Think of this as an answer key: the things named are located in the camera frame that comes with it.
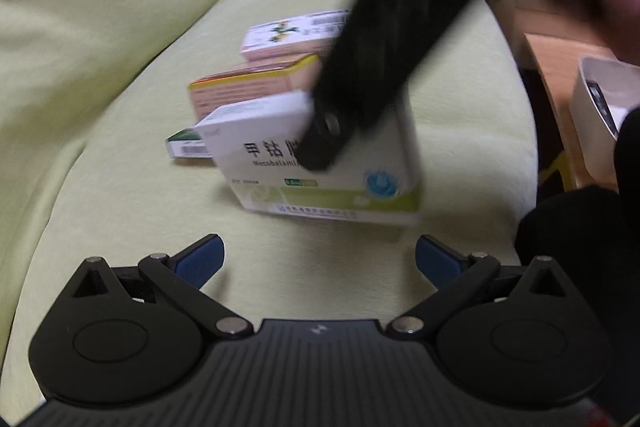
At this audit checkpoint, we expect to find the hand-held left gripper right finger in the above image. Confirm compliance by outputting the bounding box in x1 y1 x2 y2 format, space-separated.
389 234 568 339

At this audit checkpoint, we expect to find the white storage box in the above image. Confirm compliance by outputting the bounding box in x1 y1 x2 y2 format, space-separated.
571 56 640 180

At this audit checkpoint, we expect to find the white green medicine box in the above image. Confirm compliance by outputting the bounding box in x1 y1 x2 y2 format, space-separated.
195 89 423 228

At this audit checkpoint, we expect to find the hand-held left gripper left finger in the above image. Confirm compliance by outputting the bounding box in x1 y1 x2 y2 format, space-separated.
70 234 252 339

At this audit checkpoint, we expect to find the pink bird print medicine box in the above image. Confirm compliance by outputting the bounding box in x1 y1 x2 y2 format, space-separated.
240 9 353 60

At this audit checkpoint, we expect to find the peach yellow-edged medicine box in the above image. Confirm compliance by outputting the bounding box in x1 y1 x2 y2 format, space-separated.
187 54 323 122

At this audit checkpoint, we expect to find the small colourful medicine box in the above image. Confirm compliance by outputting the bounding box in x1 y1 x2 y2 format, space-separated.
166 126 216 162

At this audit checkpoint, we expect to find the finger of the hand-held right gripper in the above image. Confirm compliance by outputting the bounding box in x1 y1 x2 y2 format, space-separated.
300 0 501 172

